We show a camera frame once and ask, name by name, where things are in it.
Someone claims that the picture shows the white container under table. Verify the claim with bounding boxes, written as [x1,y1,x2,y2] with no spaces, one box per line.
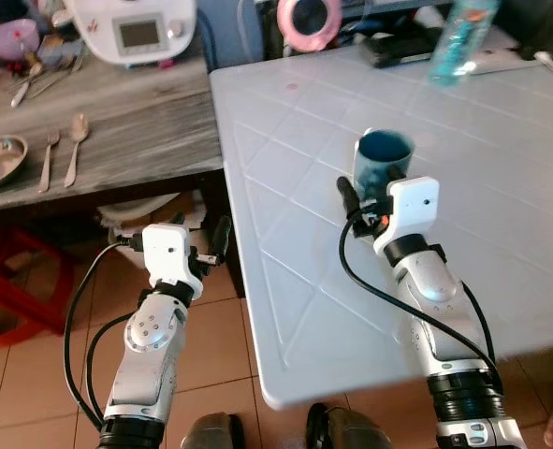
[97,191,210,270]

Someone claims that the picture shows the blue cup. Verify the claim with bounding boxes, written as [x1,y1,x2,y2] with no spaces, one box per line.
[353,128,416,203]

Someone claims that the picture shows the short black left arm cable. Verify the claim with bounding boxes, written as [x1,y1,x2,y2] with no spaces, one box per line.
[85,312,135,422]

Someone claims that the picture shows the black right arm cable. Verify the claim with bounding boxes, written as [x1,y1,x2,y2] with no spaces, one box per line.
[338,210,503,389]

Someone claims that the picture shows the dark left robot foot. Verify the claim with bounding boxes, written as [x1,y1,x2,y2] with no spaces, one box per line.
[180,412,245,449]

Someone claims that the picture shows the black flat box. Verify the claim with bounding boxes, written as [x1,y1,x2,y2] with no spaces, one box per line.
[368,35,447,69]

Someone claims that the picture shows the metal ladle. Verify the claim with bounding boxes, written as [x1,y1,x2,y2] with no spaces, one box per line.
[10,64,45,109]

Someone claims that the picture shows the red plastic stool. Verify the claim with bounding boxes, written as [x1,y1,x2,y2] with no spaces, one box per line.
[0,223,82,349]

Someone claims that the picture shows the clear blue water bottle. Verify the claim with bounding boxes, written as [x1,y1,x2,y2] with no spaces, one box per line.
[429,0,501,88]

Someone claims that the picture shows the metal spoon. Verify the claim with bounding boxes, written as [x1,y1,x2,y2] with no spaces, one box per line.
[64,113,91,189]

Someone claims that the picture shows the long black left arm cable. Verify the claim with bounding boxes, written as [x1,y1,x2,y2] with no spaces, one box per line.
[63,240,147,430]

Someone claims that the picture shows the purple plastic bowl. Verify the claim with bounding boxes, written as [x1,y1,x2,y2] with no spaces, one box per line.
[0,19,42,63]

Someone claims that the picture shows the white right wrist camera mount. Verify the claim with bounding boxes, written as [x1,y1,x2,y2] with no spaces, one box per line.
[373,176,440,259]

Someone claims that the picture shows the metal fork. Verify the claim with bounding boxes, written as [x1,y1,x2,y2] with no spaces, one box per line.
[37,130,61,194]

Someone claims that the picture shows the pink round fan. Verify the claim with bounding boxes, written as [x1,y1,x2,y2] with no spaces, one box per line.
[276,0,344,53]

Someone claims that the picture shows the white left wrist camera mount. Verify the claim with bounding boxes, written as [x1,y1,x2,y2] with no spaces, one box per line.
[142,224,206,287]

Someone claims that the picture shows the dark right robot foot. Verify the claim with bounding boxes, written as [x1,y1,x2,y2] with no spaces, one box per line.
[305,402,391,449]

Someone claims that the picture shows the dark robot foot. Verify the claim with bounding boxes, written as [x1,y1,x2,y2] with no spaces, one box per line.
[180,412,245,449]
[305,402,391,449]

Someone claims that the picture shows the white power strip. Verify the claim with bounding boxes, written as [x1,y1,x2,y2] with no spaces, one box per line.
[461,49,541,77]

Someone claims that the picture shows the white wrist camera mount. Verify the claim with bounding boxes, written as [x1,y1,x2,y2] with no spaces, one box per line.
[373,176,440,259]
[142,224,206,287]

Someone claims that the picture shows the white kitchen appliance with display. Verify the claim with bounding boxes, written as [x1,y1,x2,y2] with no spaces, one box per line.
[65,0,198,67]

